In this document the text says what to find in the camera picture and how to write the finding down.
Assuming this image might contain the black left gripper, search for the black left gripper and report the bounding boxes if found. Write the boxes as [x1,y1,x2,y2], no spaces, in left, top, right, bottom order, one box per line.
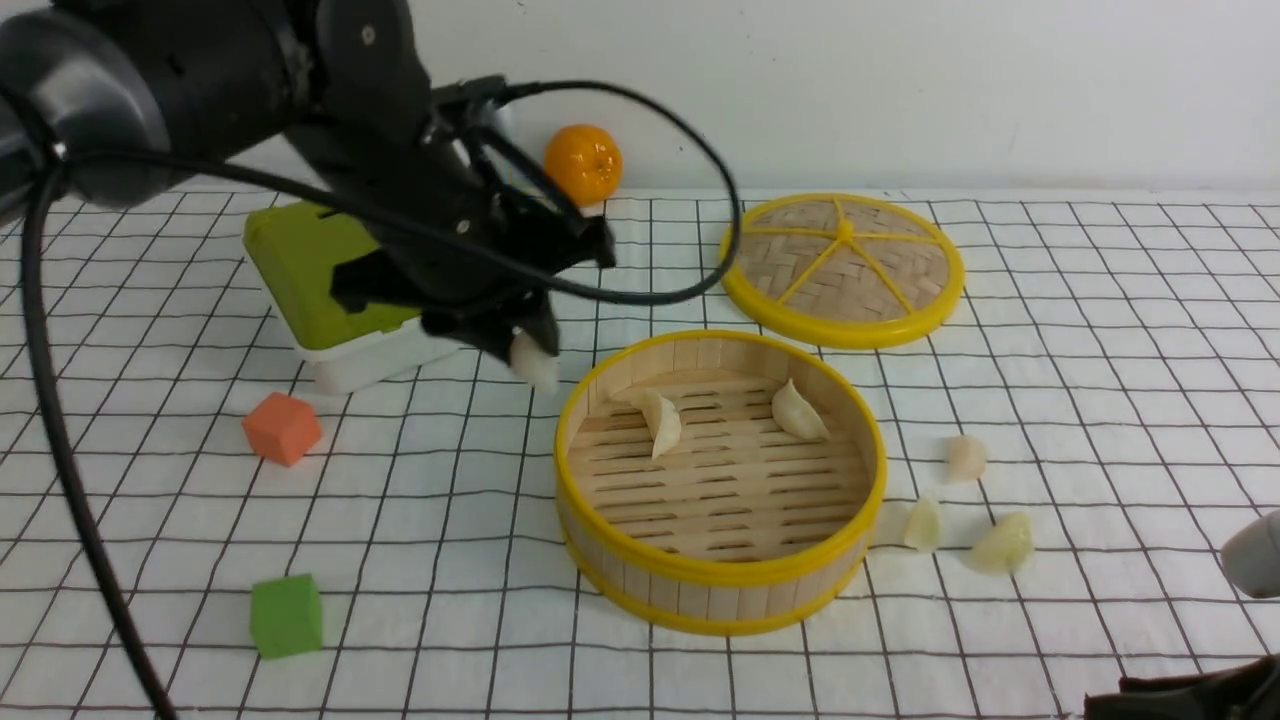
[285,76,616,365]

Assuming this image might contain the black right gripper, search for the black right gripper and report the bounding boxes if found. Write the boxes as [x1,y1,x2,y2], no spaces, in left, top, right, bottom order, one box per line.
[1084,655,1279,719]

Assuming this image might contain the pinkish dumpling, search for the pinkish dumpling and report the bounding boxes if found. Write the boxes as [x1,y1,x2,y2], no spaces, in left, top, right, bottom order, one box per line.
[508,331,561,393]
[946,436,988,484]

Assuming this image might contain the white dumpling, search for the white dumpling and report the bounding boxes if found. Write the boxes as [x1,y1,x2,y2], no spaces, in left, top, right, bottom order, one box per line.
[771,379,831,442]
[902,495,942,553]
[621,388,684,461]

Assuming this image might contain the greenish dumpling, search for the greenish dumpling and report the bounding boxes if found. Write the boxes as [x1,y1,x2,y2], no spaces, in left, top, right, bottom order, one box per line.
[966,512,1036,577]

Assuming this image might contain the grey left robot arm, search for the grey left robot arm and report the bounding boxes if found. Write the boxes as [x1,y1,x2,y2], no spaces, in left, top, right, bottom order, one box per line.
[3,1,616,275]

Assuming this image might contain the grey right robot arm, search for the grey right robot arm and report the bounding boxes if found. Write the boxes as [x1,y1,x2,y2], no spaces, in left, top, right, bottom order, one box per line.
[1083,511,1279,719]

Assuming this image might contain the bamboo steamer tray yellow rim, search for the bamboo steamer tray yellow rim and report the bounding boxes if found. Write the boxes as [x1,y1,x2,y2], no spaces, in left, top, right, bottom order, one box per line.
[554,331,888,635]

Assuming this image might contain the bamboo steamer lid yellow rim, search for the bamboo steamer lid yellow rim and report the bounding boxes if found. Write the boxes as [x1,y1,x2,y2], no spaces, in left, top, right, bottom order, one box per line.
[723,193,965,350]

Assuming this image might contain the orange toy fruit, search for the orange toy fruit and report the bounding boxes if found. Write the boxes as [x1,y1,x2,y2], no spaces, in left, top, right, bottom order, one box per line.
[541,124,625,208]

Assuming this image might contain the green lid white box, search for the green lid white box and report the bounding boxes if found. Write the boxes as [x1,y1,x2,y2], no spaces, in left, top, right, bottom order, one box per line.
[242,202,460,395]

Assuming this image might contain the orange foam cube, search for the orange foam cube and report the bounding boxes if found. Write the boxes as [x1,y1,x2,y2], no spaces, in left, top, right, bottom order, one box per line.
[241,392,323,468]

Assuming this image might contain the white checkered tablecloth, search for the white checkered tablecloth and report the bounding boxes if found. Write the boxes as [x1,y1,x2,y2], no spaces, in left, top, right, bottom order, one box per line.
[44,190,1279,719]

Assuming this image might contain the green foam cube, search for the green foam cube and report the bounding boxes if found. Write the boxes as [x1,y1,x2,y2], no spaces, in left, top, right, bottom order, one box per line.
[250,574,324,660]

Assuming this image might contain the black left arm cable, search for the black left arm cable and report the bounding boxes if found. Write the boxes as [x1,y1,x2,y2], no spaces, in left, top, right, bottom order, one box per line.
[20,78,742,720]

